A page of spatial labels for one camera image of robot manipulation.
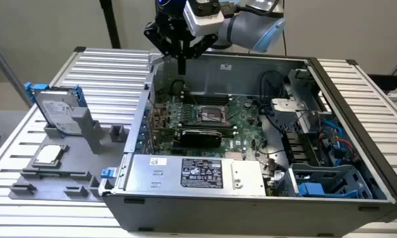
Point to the grey disk bay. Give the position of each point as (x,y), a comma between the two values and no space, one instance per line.
(338,173)

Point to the black stand pole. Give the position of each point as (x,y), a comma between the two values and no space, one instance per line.
(111,24)

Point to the black table corner cap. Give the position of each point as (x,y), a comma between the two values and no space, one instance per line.
(353,62)
(79,49)

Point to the black fan shroud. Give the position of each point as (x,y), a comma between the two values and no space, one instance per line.
(297,148)

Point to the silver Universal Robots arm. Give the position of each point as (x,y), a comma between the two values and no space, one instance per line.
(242,29)

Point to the green motherboard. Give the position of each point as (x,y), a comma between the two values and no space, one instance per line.
(249,129)

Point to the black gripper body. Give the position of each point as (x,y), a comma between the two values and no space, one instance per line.
(170,22)

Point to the grey metal frame leg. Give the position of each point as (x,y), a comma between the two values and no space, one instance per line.
(7,69)

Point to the hard disk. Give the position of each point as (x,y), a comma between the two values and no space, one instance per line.
(57,111)

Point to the metal drive cage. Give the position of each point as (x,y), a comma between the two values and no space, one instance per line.
(295,104)

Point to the black bracket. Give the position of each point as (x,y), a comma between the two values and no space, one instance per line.
(385,83)

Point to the silver power supply unit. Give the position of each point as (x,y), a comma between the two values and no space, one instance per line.
(173,173)

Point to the silver CPU chip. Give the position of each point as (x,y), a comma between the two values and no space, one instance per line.
(50,155)

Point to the CPU socket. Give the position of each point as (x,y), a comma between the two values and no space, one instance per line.
(213,114)

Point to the blue case latch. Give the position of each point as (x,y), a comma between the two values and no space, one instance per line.
(107,173)

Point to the open black PC case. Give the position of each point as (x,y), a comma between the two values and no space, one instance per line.
(219,213)

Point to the grey parts rack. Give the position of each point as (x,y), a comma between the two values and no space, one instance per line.
(73,171)

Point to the black graphics card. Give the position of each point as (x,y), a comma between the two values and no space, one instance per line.
(201,138)

